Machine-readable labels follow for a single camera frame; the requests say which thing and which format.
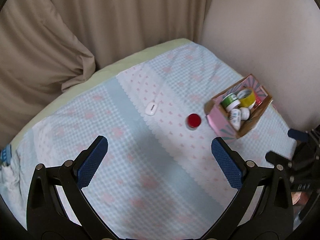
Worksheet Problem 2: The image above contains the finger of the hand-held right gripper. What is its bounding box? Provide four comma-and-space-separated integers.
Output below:
265, 151, 295, 168
287, 128, 310, 143

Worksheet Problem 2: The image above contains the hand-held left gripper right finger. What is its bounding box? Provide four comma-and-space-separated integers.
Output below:
211, 137, 294, 240

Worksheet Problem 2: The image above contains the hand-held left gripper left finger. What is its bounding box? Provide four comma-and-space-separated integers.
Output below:
26, 135, 109, 240

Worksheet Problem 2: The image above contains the patterned cardboard box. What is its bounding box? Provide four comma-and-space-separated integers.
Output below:
205, 74, 273, 139

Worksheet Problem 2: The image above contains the white pill bottle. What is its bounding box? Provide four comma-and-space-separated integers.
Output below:
228, 108, 242, 131

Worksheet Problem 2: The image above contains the black-lid small jar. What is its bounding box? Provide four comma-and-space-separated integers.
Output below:
240, 107, 251, 121

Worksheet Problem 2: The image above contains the red round cap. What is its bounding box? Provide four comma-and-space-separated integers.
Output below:
187, 113, 202, 131

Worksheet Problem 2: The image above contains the white jar with green label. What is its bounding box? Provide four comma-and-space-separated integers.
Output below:
220, 93, 238, 111

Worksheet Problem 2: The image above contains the yellow tape roll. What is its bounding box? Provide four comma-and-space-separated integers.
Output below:
237, 88, 256, 108

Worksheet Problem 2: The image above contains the small white oval device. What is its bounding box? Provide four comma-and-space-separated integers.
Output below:
145, 101, 159, 117

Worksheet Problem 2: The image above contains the person's right hand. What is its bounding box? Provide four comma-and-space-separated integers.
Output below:
291, 191, 313, 206

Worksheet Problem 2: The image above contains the blue pink checked blanket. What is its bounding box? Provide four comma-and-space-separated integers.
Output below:
0, 44, 298, 240

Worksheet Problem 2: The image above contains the pale green bed sheet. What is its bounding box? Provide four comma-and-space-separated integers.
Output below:
11, 38, 199, 147

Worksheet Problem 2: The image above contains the blue white patterned pack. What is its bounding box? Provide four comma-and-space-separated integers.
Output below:
0, 145, 12, 167

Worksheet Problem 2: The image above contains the beige curtain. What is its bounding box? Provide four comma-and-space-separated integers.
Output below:
0, 0, 215, 152

